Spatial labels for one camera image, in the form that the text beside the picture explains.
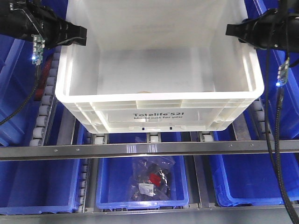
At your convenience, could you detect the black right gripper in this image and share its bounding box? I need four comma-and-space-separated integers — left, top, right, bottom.
225, 0, 299, 50

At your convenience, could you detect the roller track under tote left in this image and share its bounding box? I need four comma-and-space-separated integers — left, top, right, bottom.
92, 133, 109, 145

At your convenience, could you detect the black braided cable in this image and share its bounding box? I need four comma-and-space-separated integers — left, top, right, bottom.
263, 0, 299, 224
0, 64, 43, 126

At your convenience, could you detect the lower metal shelf rail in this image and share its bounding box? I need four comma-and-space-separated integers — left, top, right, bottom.
0, 206, 291, 224

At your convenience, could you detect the white plastic tote box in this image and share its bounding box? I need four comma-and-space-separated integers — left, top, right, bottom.
55, 0, 264, 134

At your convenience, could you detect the red item under shelf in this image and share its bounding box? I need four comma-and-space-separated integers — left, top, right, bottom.
34, 54, 53, 101

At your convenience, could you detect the left green circuit board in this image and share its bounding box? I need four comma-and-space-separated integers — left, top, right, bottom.
31, 35, 45, 65

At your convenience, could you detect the right black braided cable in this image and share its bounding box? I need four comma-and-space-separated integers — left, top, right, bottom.
263, 0, 299, 224

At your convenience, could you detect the roller track under tote middle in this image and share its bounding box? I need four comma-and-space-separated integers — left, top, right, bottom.
147, 132, 161, 143

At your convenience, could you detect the white roller track right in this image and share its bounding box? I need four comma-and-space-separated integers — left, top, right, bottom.
249, 98, 266, 140

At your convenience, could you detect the white roller track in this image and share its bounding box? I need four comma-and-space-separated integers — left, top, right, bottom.
29, 52, 60, 147
249, 98, 266, 140

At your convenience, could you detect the lower shelf roller track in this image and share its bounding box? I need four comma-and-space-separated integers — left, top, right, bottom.
78, 159, 90, 213

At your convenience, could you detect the blue crate lower left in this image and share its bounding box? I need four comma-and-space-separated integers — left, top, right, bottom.
0, 159, 82, 215

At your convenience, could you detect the left black braided cable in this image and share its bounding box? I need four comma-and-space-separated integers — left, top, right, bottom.
0, 64, 43, 126

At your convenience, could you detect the right green circuit board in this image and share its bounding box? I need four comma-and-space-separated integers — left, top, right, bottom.
276, 57, 290, 87

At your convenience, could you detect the plastic bag of parts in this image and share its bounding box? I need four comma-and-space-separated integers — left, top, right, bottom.
128, 156, 176, 202

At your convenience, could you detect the roller track under tote right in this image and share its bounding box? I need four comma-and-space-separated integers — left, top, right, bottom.
199, 131, 214, 142

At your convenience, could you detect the white roller track left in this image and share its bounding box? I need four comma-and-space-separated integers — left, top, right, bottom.
29, 52, 60, 147

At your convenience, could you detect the blue crate upper left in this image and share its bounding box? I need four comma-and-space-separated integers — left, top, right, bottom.
0, 35, 38, 147

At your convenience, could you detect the roller track under tote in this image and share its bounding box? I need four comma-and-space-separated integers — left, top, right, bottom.
147, 132, 161, 143
92, 133, 109, 145
199, 131, 214, 142

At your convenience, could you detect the blue crate lower middle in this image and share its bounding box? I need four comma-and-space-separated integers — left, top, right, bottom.
96, 156, 189, 210

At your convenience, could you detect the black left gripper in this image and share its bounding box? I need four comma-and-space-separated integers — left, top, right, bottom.
0, 0, 87, 49

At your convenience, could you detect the metal shelf front rail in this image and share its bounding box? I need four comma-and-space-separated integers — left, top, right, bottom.
0, 139, 299, 161

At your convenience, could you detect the green circuit board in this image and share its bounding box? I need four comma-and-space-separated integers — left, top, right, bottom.
31, 35, 45, 65
276, 57, 290, 87

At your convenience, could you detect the metal shelf rail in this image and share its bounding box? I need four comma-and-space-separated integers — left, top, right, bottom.
0, 206, 291, 224
0, 139, 299, 161

